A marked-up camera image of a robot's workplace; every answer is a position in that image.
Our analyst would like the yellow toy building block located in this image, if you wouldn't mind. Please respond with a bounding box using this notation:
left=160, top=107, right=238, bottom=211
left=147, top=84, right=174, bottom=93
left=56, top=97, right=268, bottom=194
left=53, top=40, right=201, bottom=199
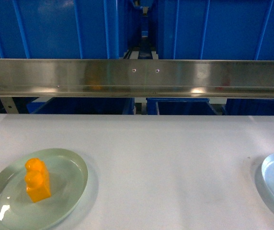
left=24, top=158, right=51, bottom=203

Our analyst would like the large blue bin upper right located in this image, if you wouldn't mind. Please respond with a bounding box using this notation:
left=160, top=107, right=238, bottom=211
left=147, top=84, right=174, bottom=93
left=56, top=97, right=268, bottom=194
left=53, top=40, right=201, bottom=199
left=152, top=0, right=274, bottom=60

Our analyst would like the large blue bin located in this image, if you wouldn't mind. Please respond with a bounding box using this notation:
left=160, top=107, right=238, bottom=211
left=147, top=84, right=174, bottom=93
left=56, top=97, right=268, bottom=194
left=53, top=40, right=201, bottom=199
left=152, top=0, right=274, bottom=60
left=0, top=0, right=124, bottom=59

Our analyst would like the large blue bin upper left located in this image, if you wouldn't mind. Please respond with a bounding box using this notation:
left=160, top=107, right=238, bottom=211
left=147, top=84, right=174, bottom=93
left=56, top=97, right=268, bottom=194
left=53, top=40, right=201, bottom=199
left=0, top=0, right=124, bottom=59

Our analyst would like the pale green round plate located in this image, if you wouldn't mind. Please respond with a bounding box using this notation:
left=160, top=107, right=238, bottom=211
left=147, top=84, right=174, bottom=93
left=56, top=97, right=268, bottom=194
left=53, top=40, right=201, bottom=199
left=0, top=149, right=88, bottom=230

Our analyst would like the blue bin below rail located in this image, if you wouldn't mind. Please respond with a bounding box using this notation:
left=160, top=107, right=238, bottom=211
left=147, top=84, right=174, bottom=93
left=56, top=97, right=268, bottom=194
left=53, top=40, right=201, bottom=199
left=147, top=98, right=218, bottom=115

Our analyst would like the stainless steel shelf rail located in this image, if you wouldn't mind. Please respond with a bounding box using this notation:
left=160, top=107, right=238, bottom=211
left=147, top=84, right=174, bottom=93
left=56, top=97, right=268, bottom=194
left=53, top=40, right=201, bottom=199
left=0, top=59, right=274, bottom=99

